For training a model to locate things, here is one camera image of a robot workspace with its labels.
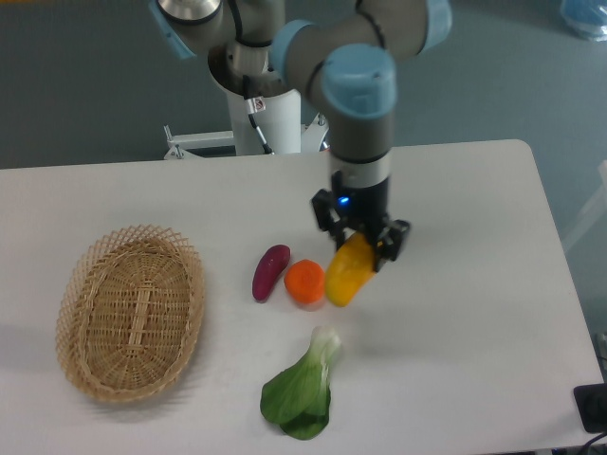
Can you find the purple eggplant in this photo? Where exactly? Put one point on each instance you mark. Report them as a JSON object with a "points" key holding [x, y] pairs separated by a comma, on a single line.
{"points": [[268, 271]]}

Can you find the blue plastic bag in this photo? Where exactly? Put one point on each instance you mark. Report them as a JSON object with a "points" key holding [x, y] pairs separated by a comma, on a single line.
{"points": [[586, 17]]}

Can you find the black device at table edge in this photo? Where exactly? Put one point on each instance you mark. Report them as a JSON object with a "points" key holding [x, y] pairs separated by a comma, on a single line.
{"points": [[591, 404]]}

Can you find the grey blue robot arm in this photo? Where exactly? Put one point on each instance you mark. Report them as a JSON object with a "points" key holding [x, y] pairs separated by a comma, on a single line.
{"points": [[295, 87]]}

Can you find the green bok choy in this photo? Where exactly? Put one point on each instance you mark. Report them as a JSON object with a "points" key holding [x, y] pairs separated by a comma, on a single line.
{"points": [[297, 400]]}

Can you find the orange tangerine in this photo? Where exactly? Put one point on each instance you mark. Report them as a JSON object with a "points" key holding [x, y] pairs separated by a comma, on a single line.
{"points": [[304, 282]]}

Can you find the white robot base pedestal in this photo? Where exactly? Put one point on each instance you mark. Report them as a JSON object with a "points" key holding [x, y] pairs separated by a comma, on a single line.
{"points": [[265, 117]]}

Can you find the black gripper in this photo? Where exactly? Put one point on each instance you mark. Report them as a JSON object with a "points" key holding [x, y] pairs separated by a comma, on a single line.
{"points": [[362, 209]]}

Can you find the woven wicker basket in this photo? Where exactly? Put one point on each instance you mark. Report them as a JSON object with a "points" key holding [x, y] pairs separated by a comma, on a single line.
{"points": [[131, 314]]}

